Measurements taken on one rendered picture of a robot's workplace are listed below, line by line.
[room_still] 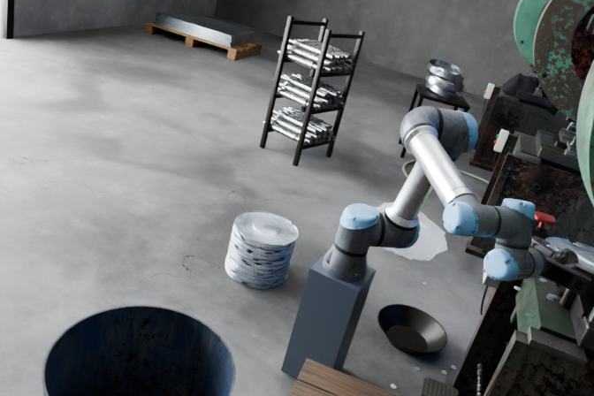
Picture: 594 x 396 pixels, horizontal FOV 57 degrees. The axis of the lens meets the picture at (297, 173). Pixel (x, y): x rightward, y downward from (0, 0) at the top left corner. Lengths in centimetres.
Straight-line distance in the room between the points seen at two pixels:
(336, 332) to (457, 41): 667
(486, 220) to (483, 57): 699
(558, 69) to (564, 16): 24
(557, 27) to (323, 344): 184
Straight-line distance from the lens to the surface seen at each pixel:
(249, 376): 207
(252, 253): 238
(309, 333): 198
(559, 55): 295
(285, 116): 392
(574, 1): 294
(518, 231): 137
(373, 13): 836
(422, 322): 256
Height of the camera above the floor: 142
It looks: 23 degrees down
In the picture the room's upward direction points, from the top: 14 degrees clockwise
